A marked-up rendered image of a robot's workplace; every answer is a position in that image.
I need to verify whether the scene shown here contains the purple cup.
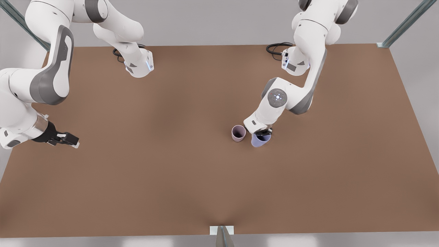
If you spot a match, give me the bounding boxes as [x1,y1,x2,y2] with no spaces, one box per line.
[251,133,272,148]

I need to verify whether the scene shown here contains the pink cup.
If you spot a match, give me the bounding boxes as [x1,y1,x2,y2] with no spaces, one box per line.
[232,125,247,142]

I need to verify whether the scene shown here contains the black cable loop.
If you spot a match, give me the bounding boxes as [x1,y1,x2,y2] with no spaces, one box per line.
[266,42,294,61]
[112,44,146,63]

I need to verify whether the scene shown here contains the silver frame post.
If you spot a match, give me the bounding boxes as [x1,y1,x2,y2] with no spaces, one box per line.
[210,226,235,247]
[0,0,51,52]
[376,0,437,48]

